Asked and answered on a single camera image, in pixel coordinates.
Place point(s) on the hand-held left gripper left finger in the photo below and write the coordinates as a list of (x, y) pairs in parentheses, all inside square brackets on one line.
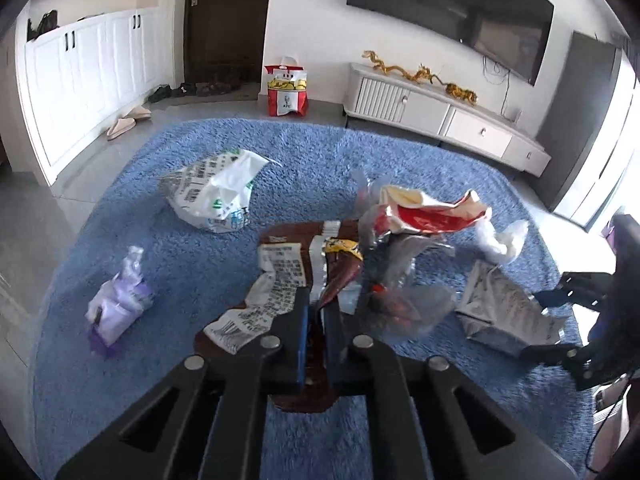
[(301, 345)]

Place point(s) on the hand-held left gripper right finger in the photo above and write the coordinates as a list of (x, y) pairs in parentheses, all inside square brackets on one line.
[(330, 350)]

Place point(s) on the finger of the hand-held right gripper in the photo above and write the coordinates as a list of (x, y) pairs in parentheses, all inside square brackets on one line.
[(585, 287), (560, 357)]

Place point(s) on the white printed paper packet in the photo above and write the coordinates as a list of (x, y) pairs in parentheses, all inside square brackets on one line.
[(500, 305)]

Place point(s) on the brown snack packet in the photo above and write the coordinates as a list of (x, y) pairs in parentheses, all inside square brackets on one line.
[(290, 232)]

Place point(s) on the red and white snack packet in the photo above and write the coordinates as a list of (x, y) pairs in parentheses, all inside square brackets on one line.
[(425, 217)]

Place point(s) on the long printed paper receipt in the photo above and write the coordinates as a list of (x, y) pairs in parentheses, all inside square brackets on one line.
[(280, 270)]

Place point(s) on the clear plastic bag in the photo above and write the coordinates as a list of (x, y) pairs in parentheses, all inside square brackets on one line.
[(400, 310)]

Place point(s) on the white crumpled tissue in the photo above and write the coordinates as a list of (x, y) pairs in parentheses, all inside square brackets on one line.
[(500, 245)]

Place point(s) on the small yellow wrapper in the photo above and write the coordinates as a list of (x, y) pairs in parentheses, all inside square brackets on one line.
[(341, 246)]

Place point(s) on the grey refrigerator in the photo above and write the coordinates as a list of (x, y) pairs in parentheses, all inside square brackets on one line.
[(585, 110)]

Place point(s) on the white printed plastic bag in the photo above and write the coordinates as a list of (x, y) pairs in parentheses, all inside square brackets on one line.
[(220, 185)]

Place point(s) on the purple wet wipes packet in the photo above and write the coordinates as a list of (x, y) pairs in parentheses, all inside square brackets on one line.
[(117, 305)]

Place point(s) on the golden tiger ornament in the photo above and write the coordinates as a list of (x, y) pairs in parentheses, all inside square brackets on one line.
[(461, 94)]

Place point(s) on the white television cabinet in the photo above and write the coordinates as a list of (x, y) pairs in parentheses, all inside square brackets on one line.
[(425, 107)]

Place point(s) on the red and yellow shopping bag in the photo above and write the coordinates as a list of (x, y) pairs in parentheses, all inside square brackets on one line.
[(286, 90)]

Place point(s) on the golden dragon ornament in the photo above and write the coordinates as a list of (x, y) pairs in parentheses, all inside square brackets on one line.
[(380, 62), (420, 75)]

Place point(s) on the dark shoe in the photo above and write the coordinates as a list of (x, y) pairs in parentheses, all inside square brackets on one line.
[(223, 87), (160, 94), (183, 89), (206, 89)]

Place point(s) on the beige slipper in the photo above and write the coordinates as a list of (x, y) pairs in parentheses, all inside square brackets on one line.
[(139, 112), (120, 129)]

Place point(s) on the large black television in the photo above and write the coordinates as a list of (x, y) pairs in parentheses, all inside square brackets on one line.
[(425, 0)]

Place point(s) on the dark brown door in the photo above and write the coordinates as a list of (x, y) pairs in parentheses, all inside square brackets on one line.
[(225, 20)]

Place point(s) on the white shoe cabinet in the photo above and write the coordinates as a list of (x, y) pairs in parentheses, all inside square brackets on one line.
[(90, 70)]

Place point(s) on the black bag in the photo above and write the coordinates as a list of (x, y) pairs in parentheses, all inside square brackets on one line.
[(44, 24)]

